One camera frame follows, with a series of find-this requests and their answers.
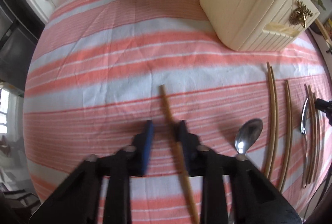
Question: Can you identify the wooden chopstick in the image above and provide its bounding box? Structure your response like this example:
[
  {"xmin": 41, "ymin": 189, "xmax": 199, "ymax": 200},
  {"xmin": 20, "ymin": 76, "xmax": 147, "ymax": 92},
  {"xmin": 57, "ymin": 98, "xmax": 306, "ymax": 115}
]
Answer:
[
  {"xmin": 305, "ymin": 85, "xmax": 317, "ymax": 186},
  {"xmin": 159, "ymin": 85, "xmax": 200, "ymax": 223},
  {"xmin": 266, "ymin": 62, "xmax": 278, "ymax": 179},
  {"xmin": 278, "ymin": 80, "xmax": 293, "ymax": 193},
  {"xmin": 265, "ymin": 62, "xmax": 276, "ymax": 179},
  {"xmin": 312, "ymin": 107, "xmax": 320, "ymax": 182}
]

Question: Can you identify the steel spoon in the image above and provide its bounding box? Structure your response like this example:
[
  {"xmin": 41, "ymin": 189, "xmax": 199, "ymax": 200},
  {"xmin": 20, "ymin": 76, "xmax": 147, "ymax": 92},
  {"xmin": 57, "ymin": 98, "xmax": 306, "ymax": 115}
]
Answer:
[
  {"xmin": 234, "ymin": 118, "xmax": 263, "ymax": 156},
  {"xmin": 300, "ymin": 98, "xmax": 309, "ymax": 188}
]

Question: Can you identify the pink striped tablecloth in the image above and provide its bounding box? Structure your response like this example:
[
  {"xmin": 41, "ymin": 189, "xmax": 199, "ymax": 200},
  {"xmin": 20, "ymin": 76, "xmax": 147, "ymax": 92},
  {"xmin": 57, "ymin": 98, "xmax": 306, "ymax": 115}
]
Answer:
[{"xmin": 23, "ymin": 0, "xmax": 331, "ymax": 223}]

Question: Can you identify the cream utensil holder box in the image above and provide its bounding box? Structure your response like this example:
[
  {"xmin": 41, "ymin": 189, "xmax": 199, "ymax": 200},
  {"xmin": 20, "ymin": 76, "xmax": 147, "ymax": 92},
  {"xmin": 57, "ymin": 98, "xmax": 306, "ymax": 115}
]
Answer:
[{"xmin": 200, "ymin": 0, "xmax": 320, "ymax": 52}]

